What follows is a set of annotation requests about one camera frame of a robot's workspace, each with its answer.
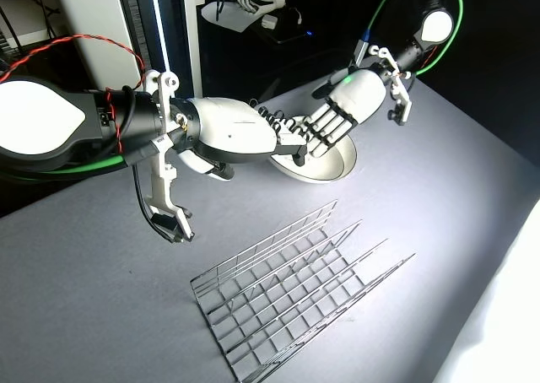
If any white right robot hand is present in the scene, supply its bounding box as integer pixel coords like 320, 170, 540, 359
177, 97, 316, 182

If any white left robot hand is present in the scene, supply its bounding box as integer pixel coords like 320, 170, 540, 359
302, 67, 388, 159

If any black phone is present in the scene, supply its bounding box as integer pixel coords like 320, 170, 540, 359
269, 22, 316, 46

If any white stand base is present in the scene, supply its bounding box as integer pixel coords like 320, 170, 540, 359
200, 1, 266, 33

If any white robot column blue strip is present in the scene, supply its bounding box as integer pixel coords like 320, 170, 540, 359
50, 0, 203, 101

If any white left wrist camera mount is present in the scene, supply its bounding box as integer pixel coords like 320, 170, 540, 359
366, 45, 413, 126

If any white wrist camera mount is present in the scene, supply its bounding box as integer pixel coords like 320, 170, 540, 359
145, 69, 196, 244
366, 45, 413, 126

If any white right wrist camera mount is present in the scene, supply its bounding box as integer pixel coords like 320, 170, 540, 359
145, 69, 196, 244

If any black cable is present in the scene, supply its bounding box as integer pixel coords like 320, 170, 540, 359
132, 163, 178, 245

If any green cable silver plug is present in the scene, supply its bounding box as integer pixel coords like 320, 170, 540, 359
353, 0, 465, 74

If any silver wire plate rack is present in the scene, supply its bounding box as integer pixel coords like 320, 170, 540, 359
189, 199, 417, 382

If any red black twisted wire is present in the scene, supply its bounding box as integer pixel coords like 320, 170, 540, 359
0, 35, 147, 154

